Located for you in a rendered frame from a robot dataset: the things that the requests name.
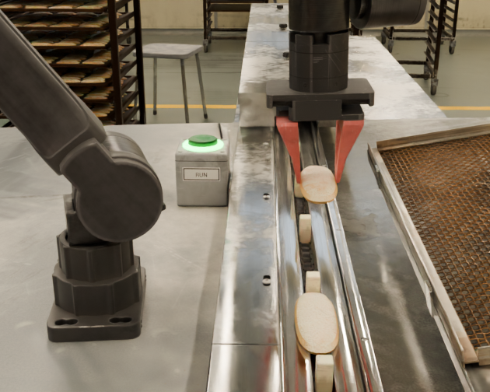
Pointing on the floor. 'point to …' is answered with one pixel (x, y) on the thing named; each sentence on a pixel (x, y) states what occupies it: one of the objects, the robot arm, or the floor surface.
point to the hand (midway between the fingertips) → (317, 173)
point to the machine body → (385, 83)
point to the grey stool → (158, 50)
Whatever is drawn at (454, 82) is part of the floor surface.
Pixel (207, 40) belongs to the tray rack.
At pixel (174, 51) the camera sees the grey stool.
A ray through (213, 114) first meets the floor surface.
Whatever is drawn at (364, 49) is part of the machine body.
